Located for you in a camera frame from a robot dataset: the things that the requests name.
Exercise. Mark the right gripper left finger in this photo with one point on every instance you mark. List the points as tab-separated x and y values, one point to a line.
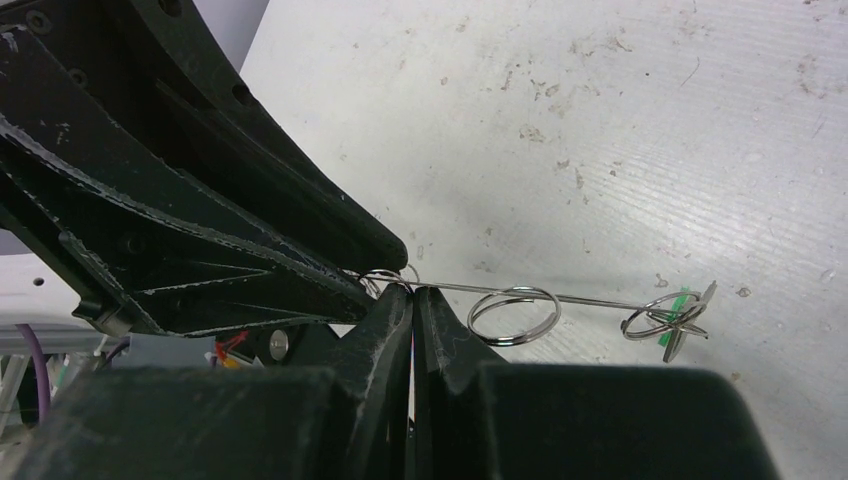
337	411

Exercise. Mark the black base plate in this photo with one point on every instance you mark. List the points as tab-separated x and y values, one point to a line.
268	347

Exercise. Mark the green tagged key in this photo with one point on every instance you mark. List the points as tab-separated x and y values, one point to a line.
676	308

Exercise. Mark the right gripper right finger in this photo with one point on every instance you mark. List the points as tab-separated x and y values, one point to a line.
479	416

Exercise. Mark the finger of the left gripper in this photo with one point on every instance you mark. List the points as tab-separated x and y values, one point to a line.
147	247
256	164

